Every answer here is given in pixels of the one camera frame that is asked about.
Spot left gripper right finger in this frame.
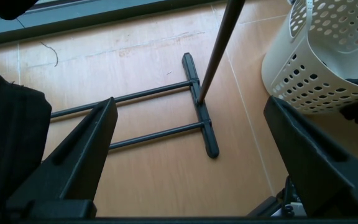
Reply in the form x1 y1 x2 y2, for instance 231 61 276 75
264 95 358 217

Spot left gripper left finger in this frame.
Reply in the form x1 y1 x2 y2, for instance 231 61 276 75
6 97 119 218

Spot black shorts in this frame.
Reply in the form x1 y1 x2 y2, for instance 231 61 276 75
0 0 53 224

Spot white laundry basket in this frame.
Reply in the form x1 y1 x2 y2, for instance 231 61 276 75
261 0 358 115

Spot black clothes rack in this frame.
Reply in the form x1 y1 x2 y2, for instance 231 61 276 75
50 0 247 159

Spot window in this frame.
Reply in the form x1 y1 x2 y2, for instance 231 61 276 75
0 0 226 48

